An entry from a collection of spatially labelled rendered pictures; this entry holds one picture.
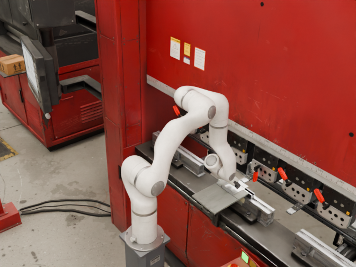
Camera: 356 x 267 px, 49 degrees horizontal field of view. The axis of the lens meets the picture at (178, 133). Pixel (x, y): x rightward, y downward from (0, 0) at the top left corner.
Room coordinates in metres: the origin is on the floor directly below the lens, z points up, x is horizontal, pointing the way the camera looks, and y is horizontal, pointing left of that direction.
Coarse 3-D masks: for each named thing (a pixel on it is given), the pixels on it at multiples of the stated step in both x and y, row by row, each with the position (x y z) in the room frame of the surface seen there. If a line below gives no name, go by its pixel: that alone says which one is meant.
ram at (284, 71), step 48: (192, 0) 2.07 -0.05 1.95; (240, 0) 1.82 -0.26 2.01; (288, 0) 1.63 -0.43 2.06; (336, 0) 1.47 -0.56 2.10; (192, 48) 2.05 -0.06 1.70; (240, 48) 1.80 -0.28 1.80; (288, 48) 1.60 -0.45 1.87; (336, 48) 1.44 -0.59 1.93; (240, 96) 1.77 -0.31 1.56; (288, 96) 1.56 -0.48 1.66; (336, 96) 1.40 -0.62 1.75; (288, 144) 1.52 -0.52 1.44; (336, 144) 1.36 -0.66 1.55
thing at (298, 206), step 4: (316, 200) 1.62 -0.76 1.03; (296, 204) 1.60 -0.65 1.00; (300, 204) 1.60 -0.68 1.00; (304, 204) 1.61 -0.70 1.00; (308, 204) 1.62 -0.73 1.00; (312, 204) 1.60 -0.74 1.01; (316, 204) 1.60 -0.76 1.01; (292, 208) 1.57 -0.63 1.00; (296, 208) 1.57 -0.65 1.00; (300, 208) 1.58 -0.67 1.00; (312, 208) 1.60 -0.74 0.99; (288, 212) 1.54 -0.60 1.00; (292, 212) 1.54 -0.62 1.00
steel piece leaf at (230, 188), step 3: (222, 186) 1.73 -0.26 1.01; (225, 186) 1.74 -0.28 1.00; (228, 186) 1.74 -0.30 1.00; (231, 186) 1.74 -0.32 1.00; (234, 186) 1.74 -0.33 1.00; (240, 186) 1.74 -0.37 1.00; (225, 189) 1.71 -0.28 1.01; (228, 189) 1.69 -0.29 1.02; (231, 189) 1.72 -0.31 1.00; (234, 189) 1.72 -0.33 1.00; (237, 189) 1.72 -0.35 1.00; (240, 189) 1.72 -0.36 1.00; (228, 192) 1.69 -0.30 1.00; (231, 192) 1.67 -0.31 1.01; (234, 192) 1.69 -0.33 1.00; (237, 192) 1.69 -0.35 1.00
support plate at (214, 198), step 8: (216, 184) 1.76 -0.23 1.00; (224, 184) 1.76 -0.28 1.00; (200, 192) 1.68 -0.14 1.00; (208, 192) 1.68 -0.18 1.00; (216, 192) 1.69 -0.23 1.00; (224, 192) 1.69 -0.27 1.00; (240, 192) 1.69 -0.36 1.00; (200, 200) 1.61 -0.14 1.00; (208, 200) 1.62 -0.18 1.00; (216, 200) 1.62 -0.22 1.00; (224, 200) 1.62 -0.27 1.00; (232, 200) 1.62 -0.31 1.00; (208, 208) 1.55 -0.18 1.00; (216, 208) 1.56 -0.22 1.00; (224, 208) 1.56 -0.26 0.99
